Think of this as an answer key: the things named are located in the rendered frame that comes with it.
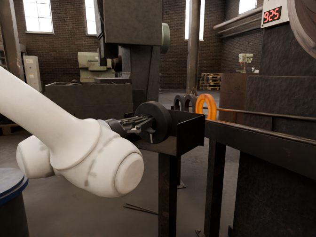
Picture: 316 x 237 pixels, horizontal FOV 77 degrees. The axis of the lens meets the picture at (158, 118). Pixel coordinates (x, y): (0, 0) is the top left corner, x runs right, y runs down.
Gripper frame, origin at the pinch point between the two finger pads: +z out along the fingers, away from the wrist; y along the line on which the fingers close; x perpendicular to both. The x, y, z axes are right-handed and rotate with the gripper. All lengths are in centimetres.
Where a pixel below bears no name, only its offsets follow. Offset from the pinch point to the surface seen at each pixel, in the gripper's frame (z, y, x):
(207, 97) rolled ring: 45.0, -0.1, 1.4
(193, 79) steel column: 599, -322, -37
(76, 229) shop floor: -10, -52, -72
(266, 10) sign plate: 42, 25, 38
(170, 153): 0.7, 7.7, -11.7
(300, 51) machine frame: 34, 38, 22
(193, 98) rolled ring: 55, -14, -2
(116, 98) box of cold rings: 111, -158, -22
